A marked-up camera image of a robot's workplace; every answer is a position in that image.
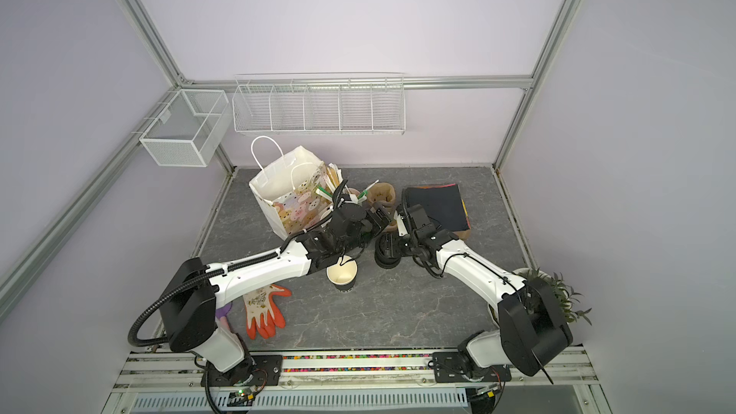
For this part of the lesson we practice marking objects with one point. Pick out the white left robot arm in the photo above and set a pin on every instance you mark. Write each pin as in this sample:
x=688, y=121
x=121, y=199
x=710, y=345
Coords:
x=184, y=315

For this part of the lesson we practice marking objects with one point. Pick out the white wire shelf basket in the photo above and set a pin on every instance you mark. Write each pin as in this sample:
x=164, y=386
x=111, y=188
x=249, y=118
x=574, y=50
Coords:
x=320, y=103

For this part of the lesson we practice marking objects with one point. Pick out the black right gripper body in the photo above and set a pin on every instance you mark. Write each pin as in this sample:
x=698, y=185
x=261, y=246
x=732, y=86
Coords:
x=407, y=245

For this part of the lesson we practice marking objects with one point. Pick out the red white garden glove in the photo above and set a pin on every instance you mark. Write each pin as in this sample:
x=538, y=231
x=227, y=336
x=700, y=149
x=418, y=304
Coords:
x=263, y=316

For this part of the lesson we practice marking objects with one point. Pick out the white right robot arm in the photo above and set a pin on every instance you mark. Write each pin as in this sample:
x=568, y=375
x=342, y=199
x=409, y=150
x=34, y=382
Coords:
x=531, y=327

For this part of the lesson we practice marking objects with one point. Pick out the black cup lid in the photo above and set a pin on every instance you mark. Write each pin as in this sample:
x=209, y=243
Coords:
x=388, y=250

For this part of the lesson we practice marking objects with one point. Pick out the potted green plant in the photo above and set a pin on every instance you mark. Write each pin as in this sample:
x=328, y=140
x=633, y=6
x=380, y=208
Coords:
x=566, y=296

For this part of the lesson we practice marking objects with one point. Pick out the white mesh box basket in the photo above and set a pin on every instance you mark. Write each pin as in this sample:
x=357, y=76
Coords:
x=189, y=128

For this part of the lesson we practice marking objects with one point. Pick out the cartoon animal paper bag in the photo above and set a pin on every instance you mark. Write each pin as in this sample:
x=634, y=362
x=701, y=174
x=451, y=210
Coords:
x=294, y=190

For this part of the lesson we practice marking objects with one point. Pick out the brown pulp cup carrier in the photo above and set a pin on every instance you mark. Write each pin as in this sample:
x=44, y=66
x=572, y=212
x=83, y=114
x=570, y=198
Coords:
x=385, y=194

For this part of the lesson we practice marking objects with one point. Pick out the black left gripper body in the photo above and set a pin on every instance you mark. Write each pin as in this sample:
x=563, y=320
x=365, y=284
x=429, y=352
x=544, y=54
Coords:
x=369, y=227

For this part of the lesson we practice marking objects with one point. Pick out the purple pink trowel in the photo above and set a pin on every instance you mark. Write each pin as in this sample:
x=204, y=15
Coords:
x=222, y=316

